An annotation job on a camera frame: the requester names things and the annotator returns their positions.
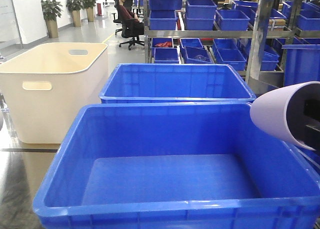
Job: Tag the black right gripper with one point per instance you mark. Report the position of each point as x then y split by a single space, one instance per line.
311 126

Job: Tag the purple plastic cup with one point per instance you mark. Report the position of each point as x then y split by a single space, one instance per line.
280 112

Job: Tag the tall blue bin right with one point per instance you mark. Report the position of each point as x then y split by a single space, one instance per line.
302 63

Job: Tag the blue bin lower right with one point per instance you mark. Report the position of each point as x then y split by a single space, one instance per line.
225 51

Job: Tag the blue bin upper right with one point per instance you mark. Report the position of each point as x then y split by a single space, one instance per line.
232 20

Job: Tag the near large blue bin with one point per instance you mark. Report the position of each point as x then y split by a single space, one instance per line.
190 165

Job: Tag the large blue bin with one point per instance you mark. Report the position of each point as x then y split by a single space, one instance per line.
190 165
159 83

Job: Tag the tilted blue bin lower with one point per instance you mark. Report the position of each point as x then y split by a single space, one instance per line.
194 55

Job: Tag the blue bin upper middle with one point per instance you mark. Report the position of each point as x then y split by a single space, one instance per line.
200 15

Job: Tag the blue bin lower left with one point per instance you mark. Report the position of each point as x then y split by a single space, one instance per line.
166 55

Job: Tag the far large blue bin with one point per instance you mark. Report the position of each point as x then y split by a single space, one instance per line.
159 83

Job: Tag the blue bin below upper left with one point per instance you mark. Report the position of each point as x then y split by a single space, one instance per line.
162 20

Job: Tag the steel shelf rack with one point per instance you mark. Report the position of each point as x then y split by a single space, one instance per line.
259 34

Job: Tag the black office chair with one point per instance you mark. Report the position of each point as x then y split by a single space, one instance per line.
128 31

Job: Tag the seated person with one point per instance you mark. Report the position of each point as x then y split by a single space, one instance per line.
126 15

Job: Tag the potted plant right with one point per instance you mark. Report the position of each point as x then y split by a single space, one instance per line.
89 5

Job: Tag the potted plant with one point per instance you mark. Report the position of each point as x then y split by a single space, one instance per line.
74 7
51 10
89 5

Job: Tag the potted plant middle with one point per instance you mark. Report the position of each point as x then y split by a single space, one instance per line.
74 7

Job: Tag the cream plastic tub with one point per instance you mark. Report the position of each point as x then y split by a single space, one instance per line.
46 86

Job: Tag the potted plant left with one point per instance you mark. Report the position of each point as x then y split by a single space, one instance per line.
51 10

